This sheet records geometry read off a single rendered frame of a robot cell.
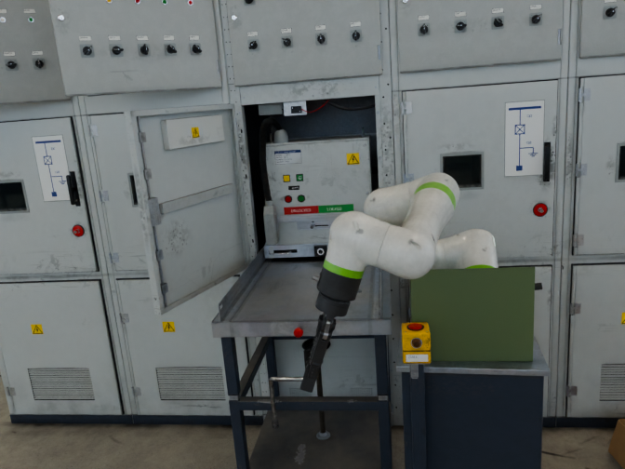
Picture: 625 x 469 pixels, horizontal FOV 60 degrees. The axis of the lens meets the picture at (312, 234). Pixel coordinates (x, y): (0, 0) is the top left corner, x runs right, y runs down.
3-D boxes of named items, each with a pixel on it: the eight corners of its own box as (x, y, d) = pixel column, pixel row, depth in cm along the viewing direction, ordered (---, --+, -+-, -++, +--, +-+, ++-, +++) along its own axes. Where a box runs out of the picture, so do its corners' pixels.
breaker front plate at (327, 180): (373, 245, 249) (368, 139, 237) (270, 248, 255) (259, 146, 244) (373, 244, 250) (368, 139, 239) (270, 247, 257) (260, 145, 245)
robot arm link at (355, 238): (342, 204, 127) (331, 205, 117) (394, 220, 124) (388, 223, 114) (325, 260, 129) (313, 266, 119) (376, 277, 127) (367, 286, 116)
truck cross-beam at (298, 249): (379, 254, 249) (379, 241, 248) (264, 258, 257) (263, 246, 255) (379, 251, 254) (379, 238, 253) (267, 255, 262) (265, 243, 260)
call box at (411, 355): (431, 365, 158) (430, 332, 156) (403, 365, 159) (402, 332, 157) (429, 352, 166) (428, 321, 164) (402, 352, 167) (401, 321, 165)
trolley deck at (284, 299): (392, 335, 182) (391, 318, 181) (213, 337, 191) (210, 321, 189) (390, 272, 247) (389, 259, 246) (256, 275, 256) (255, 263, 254)
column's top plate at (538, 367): (530, 330, 191) (530, 325, 191) (550, 376, 160) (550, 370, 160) (401, 328, 201) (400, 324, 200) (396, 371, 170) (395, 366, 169)
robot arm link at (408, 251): (404, 219, 149) (415, 181, 144) (446, 233, 147) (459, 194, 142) (371, 277, 118) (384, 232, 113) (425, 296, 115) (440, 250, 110)
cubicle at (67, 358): (128, 430, 280) (45, -49, 227) (5, 428, 290) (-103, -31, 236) (209, 323, 410) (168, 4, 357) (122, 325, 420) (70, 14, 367)
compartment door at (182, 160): (147, 313, 205) (115, 112, 187) (241, 263, 259) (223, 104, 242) (161, 314, 202) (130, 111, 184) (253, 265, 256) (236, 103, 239)
